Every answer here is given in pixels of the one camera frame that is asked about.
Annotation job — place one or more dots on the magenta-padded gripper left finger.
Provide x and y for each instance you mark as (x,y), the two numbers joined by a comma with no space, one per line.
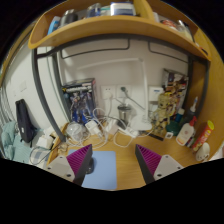
(61,165)

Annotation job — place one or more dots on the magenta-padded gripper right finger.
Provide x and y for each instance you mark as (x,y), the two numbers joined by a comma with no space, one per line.
(165,165)

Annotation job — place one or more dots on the light blue mouse pad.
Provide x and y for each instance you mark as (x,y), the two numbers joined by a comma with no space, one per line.
(103,170)

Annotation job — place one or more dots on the small white cube clock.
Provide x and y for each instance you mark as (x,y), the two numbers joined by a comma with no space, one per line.
(169,135)

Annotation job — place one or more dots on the clear round container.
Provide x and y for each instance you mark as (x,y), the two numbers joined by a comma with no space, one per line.
(74,131)

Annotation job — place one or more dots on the white pump bottle red cap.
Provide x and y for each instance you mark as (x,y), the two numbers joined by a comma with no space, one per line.
(185,135)

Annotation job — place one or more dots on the green round container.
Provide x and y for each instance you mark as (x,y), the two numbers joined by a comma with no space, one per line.
(174,128)

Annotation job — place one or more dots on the white mug with face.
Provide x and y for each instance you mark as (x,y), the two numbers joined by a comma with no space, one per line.
(202,153)

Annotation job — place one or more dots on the white charger block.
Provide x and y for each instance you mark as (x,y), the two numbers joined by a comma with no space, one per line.
(91,127)
(112,126)

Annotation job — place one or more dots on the red chips can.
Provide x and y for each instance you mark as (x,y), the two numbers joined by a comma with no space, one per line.
(203,135)

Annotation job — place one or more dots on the white power strip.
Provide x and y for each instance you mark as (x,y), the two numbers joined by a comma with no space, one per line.
(128,131)

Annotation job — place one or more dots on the teal bedding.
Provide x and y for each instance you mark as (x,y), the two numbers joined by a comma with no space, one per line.
(11,143)

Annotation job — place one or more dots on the blue white electric toothbrush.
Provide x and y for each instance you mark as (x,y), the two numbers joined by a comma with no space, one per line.
(193,110)

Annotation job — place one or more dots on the metal cup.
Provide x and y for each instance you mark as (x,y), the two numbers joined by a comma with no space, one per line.
(124,113)

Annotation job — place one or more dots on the blue robot model kit box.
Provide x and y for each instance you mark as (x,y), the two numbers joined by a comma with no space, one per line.
(78,100)

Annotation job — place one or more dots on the wooden shelf unit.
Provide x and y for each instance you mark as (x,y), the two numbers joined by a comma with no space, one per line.
(106,28)

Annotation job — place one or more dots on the white wall box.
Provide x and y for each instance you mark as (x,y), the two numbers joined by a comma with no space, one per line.
(155,94)

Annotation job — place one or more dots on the grey metal frame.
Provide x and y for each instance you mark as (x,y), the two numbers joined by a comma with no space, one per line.
(37,83)

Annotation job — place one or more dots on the white wall socket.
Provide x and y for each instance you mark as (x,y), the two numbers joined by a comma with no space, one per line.
(108,91)

